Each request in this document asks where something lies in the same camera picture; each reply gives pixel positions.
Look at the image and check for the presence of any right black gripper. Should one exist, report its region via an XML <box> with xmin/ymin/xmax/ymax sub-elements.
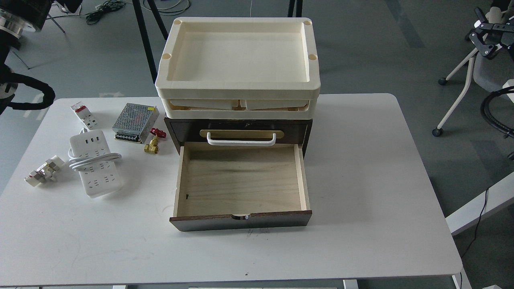
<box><xmin>469</xmin><ymin>7</ymin><xmax>514</xmax><ymax>59</ymax></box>

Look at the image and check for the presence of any white power strip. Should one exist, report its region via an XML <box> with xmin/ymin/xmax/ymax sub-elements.
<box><xmin>69</xmin><ymin>130</ymin><xmax>122</xmax><ymax>198</ymax></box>

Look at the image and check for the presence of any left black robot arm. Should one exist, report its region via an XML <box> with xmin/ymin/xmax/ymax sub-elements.
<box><xmin>0</xmin><ymin>0</ymin><xmax>55</xmax><ymax>113</ymax></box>

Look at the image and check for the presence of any white office chair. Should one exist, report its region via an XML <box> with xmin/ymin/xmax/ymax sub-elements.
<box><xmin>432</xmin><ymin>8</ymin><xmax>514</xmax><ymax>137</ymax></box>

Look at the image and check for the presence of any cream plastic tray stack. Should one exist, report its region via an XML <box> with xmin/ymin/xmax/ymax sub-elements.
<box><xmin>155</xmin><ymin>17</ymin><xmax>320</xmax><ymax>120</ymax></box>

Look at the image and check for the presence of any open wooden drawer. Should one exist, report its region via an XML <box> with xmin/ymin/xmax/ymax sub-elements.
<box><xmin>169</xmin><ymin>142</ymin><xmax>312</xmax><ymax>232</ymax></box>

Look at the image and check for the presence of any metal mesh power supply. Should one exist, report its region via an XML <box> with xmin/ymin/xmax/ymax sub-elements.
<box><xmin>112</xmin><ymin>103</ymin><xmax>159</xmax><ymax>143</ymax></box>

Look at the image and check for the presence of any black corrugated hose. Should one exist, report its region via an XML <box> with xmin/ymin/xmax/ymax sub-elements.
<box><xmin>481</xmin><ymin>87</ymin><xmax>514</xmax><ymax>139</ymax></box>

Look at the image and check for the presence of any white drawer handle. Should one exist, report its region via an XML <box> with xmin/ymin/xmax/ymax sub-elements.
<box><xmin>206</xmin><ymin>132</ymin><xmax>277</xmax><ymax>147</ymax></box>

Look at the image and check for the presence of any brass valve red handle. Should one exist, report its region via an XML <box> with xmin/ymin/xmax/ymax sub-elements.
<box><xmin>144</xmin><ymin>128</ymin><xmax>167</xmax><ymax>154</ymax></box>

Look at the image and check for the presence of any black cable bundle on floor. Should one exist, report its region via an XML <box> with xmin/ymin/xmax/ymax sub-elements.
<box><xmin>84</xmin><ymin>0</ymin><xmax>127</xmax><ymax>25</ymax></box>

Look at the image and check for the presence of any white circuit breaker red switch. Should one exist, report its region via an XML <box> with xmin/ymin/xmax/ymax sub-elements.
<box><xmin>70</xmin><ymin>101</ymin><xmax>98</xmax><ymax>130</ymax></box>

